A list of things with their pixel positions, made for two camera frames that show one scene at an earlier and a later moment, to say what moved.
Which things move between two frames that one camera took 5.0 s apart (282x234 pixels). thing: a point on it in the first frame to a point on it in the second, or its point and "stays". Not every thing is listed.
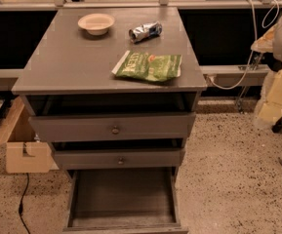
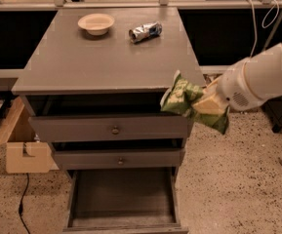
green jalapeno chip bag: [148, 66] to [181, 94]
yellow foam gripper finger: [278, 96] to [212, 89]
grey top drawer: [136, 127] stays
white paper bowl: [96, 23] stays
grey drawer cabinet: [115, 91] stays
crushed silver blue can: [141, 33] stays
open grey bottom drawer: [128, 200] stays
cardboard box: [17, 131] stays
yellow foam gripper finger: [264, 44] to [210, 105]
